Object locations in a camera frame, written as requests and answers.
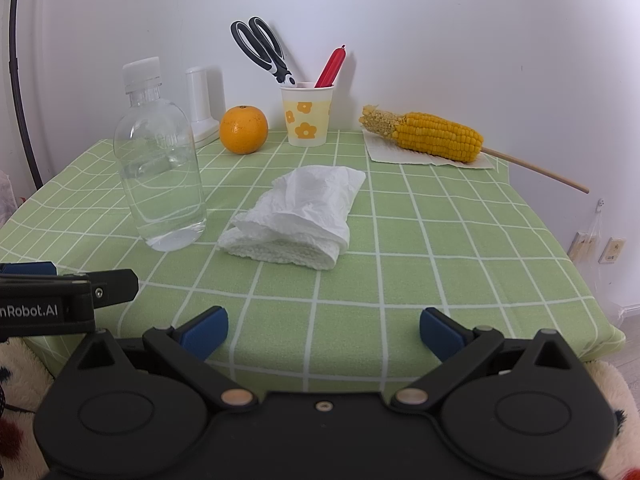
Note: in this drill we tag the black and white scissors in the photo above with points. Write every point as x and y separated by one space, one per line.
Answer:
272 60

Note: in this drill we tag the pale cloth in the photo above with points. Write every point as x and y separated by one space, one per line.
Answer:
7 200

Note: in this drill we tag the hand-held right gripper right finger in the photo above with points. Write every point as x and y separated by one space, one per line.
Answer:
440 332

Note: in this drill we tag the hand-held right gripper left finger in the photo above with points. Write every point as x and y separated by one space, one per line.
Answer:
205 332

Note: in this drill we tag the flower print paper cup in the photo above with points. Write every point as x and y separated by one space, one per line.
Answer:
306 120

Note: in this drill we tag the white paper tissue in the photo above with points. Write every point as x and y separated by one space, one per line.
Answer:
300 220

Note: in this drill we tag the orange fruit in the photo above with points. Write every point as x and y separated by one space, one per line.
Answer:
244 130

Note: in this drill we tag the corn cob on wooden stick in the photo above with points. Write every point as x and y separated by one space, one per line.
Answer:
440 135

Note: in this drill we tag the green checked tablecloth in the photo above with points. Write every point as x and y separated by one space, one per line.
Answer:
425 260

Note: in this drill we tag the white paper napkin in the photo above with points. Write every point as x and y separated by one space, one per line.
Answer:
385 152

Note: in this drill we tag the white plastic stand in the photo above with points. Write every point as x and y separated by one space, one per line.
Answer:
200 100

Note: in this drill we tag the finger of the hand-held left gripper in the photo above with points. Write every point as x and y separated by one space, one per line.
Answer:
27 268
117 285

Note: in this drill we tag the white spotted plush rug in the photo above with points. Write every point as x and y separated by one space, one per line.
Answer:
20 375

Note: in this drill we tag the clear plastic bottle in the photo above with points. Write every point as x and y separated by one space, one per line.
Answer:
160 185

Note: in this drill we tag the beige wall outlet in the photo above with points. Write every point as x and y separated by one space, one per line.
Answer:
612 251
582 247

